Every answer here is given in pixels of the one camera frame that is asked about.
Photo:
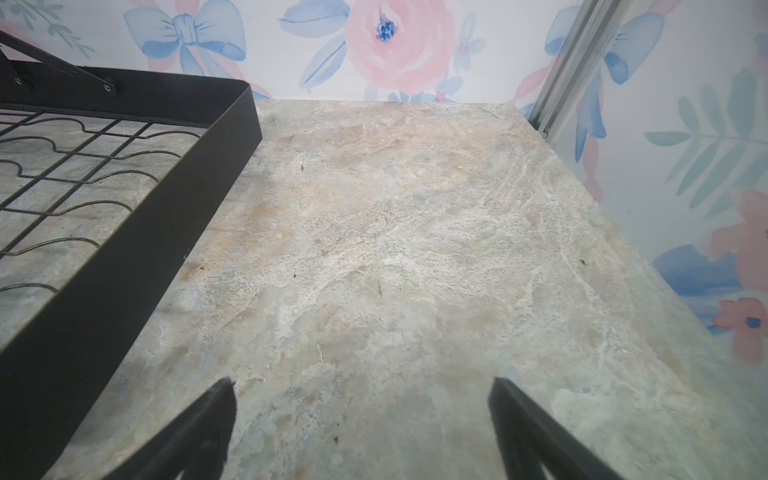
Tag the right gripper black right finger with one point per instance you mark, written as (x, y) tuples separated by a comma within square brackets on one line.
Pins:
[(533, 445)]

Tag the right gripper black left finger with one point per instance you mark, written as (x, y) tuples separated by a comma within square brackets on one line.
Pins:
[(194, 445)]

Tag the black wire dish rack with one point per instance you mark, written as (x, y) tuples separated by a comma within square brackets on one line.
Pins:
[(54, 370)]

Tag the aluminium frame post right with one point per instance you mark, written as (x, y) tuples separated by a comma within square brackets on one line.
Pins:
[(591, 33)]

